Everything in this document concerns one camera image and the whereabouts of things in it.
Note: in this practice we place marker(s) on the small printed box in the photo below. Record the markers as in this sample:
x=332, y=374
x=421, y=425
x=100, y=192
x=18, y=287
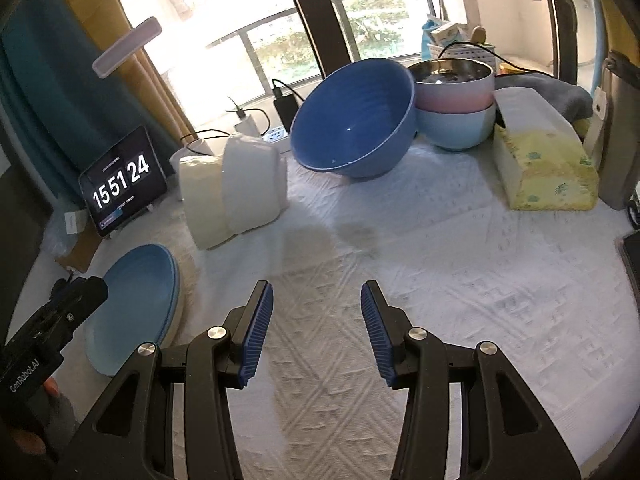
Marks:
x=450, y=34

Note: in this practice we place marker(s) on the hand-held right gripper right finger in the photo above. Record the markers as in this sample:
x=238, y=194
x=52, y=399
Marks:
x=375, y=335

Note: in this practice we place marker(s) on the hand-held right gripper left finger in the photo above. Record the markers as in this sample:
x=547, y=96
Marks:
x=257, y=335

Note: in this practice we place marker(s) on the white bowl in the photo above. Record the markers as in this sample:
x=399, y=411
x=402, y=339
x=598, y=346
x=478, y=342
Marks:
x=255, y=180

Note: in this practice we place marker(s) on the white charger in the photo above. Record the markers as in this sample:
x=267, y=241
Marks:
x=248, y=125

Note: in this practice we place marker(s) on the black charger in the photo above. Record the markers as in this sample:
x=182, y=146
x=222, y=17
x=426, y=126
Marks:
x=286, y=107

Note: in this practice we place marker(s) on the blue packet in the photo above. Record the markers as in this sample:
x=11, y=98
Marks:
x=430, y=32

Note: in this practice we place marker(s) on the yellow tissue pack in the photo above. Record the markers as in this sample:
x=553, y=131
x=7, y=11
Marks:
x=545, y=170

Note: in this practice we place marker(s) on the black phone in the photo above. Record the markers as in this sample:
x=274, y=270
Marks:
x=632, y=265

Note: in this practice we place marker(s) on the white desk lamp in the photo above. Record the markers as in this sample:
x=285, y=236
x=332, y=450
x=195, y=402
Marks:
x=127, y=47

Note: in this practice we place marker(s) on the dark window post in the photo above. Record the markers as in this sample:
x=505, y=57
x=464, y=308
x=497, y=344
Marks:
x=320, y=25

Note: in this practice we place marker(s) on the white power strip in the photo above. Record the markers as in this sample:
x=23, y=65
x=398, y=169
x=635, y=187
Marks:
x=276, y=140

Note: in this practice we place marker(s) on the cardboard box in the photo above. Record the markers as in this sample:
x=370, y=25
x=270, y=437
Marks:
x=80, y=252

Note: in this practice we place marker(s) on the person's left hand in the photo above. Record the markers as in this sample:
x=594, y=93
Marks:
x=52, y=387

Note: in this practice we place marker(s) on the grey cloth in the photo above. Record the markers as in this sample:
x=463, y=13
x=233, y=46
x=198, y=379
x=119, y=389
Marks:
x=545, y=92

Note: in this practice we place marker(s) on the light blue bowl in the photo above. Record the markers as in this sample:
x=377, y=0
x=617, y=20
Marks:
x=455, y=127

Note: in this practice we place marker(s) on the tablet with clock display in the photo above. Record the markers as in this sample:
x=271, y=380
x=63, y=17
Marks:
x=122, y=182

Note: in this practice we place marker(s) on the white tag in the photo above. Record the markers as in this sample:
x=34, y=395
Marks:
x=73, y=222

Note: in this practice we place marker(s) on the steel bowl with pink shell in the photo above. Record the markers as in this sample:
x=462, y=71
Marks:
x=450, y=90

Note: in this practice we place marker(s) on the white perforated basket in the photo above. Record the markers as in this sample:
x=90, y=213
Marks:
x=460, y=54

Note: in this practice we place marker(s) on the teal curtain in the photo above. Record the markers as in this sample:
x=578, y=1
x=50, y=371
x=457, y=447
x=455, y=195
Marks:
x=45, y=100

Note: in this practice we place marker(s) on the large blue bowl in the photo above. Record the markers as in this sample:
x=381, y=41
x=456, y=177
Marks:
x=350, y=120

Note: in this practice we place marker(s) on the light blue plate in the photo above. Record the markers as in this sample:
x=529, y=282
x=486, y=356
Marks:
x=172, y=310

